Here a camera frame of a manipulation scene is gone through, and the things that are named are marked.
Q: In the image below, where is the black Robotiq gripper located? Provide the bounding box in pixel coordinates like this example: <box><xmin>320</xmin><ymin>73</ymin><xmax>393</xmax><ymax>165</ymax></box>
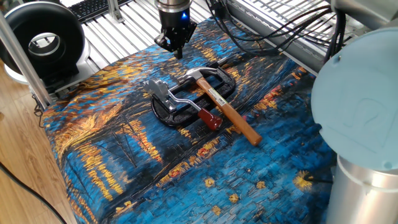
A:
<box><xmin>154</xmin><ymin>7</ymin><xmax>198</xmax><ymax>60</ymax></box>

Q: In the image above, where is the red wooden handled metal lever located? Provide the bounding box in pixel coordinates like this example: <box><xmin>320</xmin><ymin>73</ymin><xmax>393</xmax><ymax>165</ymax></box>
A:
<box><xmin>167</xmin><ymin>90</ymin><xmax>224</xmax><ymax>132</ymax></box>

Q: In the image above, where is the black iron C-clamp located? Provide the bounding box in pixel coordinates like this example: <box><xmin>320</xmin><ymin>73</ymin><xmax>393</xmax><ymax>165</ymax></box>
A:
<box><xmin>150</xmin><ymin>57</ymin><xmax>237</xmax><ymax>128</ymax></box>

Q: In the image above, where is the black keyboard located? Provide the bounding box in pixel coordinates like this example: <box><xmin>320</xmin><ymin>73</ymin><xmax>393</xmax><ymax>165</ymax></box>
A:
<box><xmin>67</xmin><ymin>0</ymin><xmax>133</xmax><ymax>23</ymax></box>

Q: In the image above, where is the starry night print cloth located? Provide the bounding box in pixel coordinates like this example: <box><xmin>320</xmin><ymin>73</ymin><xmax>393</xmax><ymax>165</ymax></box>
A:
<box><xmin>42</xmin><ymin>17</ymin><xmax>339</xmax><ymax>224</ymax></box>

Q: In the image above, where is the black round fan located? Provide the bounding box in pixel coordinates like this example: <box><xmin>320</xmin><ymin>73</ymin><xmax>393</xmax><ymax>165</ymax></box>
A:
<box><xmin>0</xmin><ymin>1</ymin><xmax>96</xmax><ymax>94</ymax></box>

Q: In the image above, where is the grey metal bracket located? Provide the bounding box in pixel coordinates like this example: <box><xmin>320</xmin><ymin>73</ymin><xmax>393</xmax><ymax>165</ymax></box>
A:
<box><xmin>106</xmin><ymin>0</ymin><xmax>126</xmax><ymax>24</ymax></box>

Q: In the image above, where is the wooden handled claw hammer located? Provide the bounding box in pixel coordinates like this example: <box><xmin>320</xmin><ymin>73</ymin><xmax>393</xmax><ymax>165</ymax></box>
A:
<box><xmin>177</xmin><ymin>67</ymin><xmax>264</xmax><ymax>147</ymax></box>

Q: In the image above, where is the aluminium frame post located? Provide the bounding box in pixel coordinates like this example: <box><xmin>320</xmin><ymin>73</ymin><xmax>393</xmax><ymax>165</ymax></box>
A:
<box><xmin>0</xmin><ymin>11</ymin><xmax>54</xmax><ymax>110</ymax></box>

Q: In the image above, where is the thin black cable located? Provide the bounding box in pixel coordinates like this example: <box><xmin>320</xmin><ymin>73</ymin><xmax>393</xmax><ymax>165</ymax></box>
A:
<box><xmin>32</xmin><ymin>93</ymin><xmax>45</xmax><ymax>129</ymax></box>

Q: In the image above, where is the black cable bundle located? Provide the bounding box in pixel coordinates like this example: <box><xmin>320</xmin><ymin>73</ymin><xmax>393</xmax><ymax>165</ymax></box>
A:
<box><xmin>205</xmin><ymin>0</ymin><xmax>348</xmax><ymax>65</ymax></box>

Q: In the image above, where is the black floor cable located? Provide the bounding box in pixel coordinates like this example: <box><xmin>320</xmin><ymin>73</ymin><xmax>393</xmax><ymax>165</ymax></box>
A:
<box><xmin>0</xmin><ymin>161</ymin><xmax>68</xmax><ymax>224</ymax></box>

